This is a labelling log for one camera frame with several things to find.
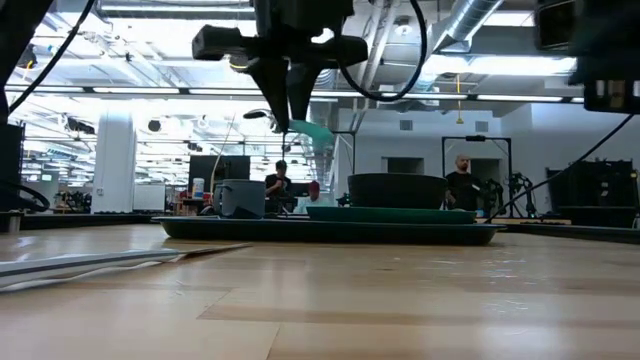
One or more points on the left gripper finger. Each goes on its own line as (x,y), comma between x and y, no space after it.
(302,85)
(277,85)

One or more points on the black bowl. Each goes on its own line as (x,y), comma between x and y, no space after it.
(395,192)

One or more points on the green plate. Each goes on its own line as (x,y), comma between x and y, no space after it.
(390,216)

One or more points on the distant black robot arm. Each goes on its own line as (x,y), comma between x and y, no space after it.
(525,195)
(492,195)

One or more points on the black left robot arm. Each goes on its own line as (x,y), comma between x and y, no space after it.
(15,30)

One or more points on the dark green tray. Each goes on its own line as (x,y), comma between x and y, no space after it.
(325,232)

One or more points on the person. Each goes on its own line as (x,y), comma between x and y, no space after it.
(462,187)
(312,200)
(277,182)

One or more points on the white ceiling sensor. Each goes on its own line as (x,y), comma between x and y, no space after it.
(403,29)

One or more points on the ceiling light panel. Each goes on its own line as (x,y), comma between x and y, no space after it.
(500,65)

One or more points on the black monitor screen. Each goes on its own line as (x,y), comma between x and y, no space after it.
(202,170)

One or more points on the grey mug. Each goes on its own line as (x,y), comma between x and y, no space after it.
(245,195)

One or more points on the black round ceiling speaker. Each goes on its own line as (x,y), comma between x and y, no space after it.
(154,125)

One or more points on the white wipes canister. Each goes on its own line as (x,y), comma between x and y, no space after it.
(198,189)

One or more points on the black equipment cases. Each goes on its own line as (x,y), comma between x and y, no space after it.
(600,190)

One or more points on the white board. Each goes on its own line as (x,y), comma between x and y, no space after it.
(149,197)

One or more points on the white pillar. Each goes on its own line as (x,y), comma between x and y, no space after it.
(114,165)

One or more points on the black partition panel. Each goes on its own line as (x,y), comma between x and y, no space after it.
(11,165)

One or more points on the black metal rig frame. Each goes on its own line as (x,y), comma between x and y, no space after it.
(475,138)
(345,132)

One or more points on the wall air vent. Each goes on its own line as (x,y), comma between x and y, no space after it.
(481,126)
(406,125)

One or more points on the black aluminium table frame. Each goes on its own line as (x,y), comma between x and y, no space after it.
(75,222)

